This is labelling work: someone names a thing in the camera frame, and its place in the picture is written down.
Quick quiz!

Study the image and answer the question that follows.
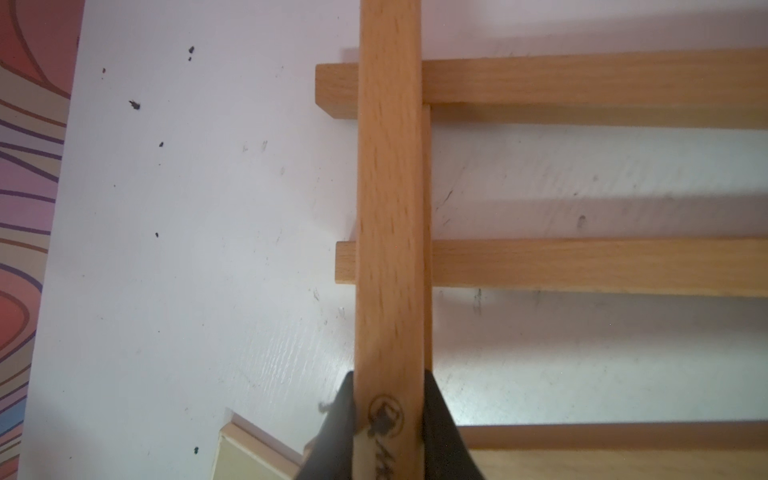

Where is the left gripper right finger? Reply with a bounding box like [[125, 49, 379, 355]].
[[422, 370, 484, 480]]

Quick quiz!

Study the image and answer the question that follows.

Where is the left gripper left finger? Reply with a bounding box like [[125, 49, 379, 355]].
[[295, 371, 356, 480]]

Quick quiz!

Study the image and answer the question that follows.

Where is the plywood board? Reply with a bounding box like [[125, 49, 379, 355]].
[[211, 421, 767, 479]]

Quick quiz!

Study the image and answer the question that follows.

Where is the wooden easel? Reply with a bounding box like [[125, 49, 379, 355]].
[[315, 1, 767, 446]]

